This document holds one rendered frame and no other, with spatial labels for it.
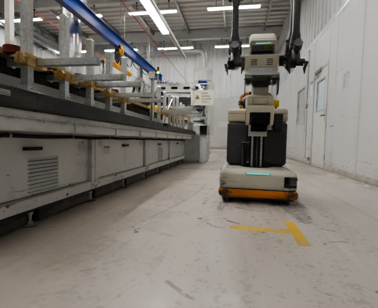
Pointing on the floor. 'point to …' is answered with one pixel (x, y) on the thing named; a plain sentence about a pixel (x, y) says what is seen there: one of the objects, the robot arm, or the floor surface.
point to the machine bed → (59, 161)
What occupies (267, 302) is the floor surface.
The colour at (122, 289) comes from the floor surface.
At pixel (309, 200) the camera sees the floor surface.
